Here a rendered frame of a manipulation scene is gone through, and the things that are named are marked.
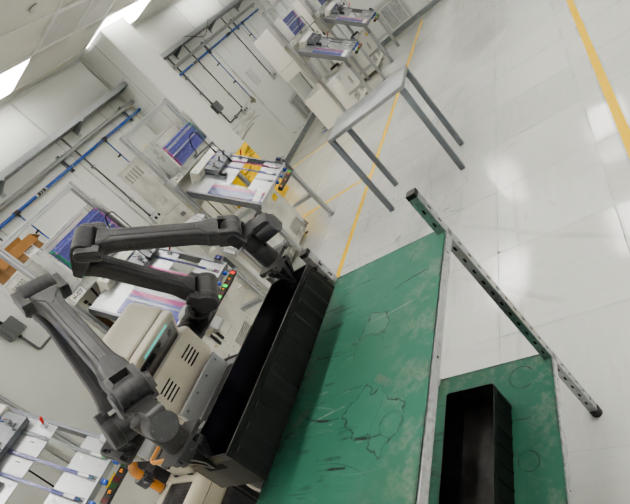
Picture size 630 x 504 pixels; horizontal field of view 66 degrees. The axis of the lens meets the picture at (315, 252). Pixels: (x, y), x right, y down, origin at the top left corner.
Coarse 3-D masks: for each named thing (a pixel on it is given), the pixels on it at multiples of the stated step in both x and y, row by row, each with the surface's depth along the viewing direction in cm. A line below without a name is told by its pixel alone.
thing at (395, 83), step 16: (400, 80) 344; (416, 80) 371; (368, 96) 379; (384, 96) 345; (352, 112) 380; (368, 112) 351; (416, 112) 344; (336, 128) 380; (432, 128) 349; (448, 128) 388; (336, 144) 372; (448, 144) 357; (352, 160) 381
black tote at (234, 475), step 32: (288, 288) 146; (320, 288) 136; (256, 320) 137; (288, 320) 123; (320, 320) 131; (256, 352) 133; (288, 352) 119; (224, 384) 122; (256, 384) 109; (288, 384) 115; (224, 416) 119; (256, 416) 105; (288, 416) 111; (224, 448) 115; (256, 448) 102; (224, 480) 108; (256, 480) 102
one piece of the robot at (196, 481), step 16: (176, 480) 171; (192, 480) 164; (208, 480) 163; (160, 496) 171; (176, 496) 164; (192, 496) 158; (208, 496) 161; (224, 496) 167; (240, 496) 169; (256, 496) 172
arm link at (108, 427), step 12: (48, 276) 114; (24, 288) 111; (36, 288) 112; (48, 324) 116; (60, 336) 117; (60, 348) 117; (72, 348) 117; (72, 360) 116; (84, 372) 116; (84, 384) 117; (96, 384) 116; (96, 396) 116; (108, 408) 115; (96, 420) 114; (108, 420) 115; (108, 432) 113; (120, 432) 114; (120, 444) 114
